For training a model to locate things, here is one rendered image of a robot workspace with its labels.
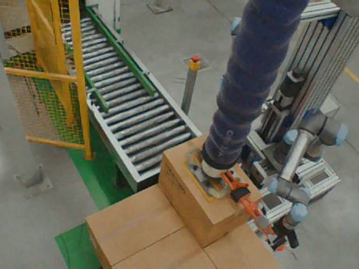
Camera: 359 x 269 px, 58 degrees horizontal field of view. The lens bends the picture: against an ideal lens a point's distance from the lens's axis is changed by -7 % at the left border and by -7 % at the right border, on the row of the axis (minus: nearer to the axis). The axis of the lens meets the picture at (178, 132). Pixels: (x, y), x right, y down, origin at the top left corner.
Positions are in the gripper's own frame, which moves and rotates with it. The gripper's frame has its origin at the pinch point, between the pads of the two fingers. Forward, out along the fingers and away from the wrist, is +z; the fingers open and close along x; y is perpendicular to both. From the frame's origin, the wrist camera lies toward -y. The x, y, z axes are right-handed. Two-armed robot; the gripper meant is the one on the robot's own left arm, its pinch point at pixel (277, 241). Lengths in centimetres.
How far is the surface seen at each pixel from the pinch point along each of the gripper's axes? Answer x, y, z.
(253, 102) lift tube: 4, 49, -65
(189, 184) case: 18, 60, 13
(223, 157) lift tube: 7, 52, -20
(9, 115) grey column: 104, 162, 9
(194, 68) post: -45, 152, 11
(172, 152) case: 15, 86, 12
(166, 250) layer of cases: 42, 41, 53
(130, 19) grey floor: -95, 372, 105
